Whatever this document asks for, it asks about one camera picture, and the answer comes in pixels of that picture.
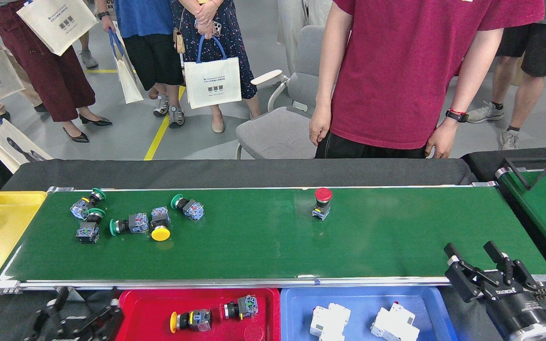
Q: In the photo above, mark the green push button switch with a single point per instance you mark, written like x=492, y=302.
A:
x=80, y=208
x=193, y=209
x=87, y=233
x=138, y=222

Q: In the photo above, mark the person's right forearm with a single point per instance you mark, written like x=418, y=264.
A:
x=330, y=80

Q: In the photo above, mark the yellow push button switch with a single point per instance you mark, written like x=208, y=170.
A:
x=160, y=233
x=200, y=319

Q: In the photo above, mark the person's left forearm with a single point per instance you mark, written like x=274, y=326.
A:
x=467, y=85

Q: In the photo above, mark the robot print tote bag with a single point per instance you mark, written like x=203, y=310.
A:
x=128, y=80
x=14, y=147

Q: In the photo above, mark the white circuit breaker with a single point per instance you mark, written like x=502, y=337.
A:
x=395, y=324
x=330, y=322

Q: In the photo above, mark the small tan handbag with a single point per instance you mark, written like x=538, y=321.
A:
x=178, y=42

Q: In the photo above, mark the black push button switch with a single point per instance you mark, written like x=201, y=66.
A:
x=247, y=305

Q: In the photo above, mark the red mushroom button switch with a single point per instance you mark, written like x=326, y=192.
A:
x=323, y=194

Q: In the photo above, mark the person's left hand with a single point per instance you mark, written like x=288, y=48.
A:
x=441, y=137

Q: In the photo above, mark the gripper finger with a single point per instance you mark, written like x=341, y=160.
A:
x=507, y=267
x=114, y=310
x=62, y=297
x=458, y=274

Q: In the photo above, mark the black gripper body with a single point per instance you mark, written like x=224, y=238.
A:
x=517, y=305

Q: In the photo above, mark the red plastic tray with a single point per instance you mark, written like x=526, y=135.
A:
x=150, y=317

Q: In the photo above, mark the person's right hand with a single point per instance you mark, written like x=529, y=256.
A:
x=319, y=124

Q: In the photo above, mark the black wrist watch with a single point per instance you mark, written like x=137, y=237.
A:
x=458, y=116

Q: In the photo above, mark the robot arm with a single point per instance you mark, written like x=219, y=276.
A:
x=538, y=334

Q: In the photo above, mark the smartphone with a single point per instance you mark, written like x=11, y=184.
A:
x=217, y=29

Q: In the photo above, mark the grey office chair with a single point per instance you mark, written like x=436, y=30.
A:
x=273, y=132

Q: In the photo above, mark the blue plastic tray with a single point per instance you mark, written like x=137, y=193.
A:
x=360, y=322

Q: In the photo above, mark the long green conveyor belt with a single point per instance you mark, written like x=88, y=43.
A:
x=349, y=246

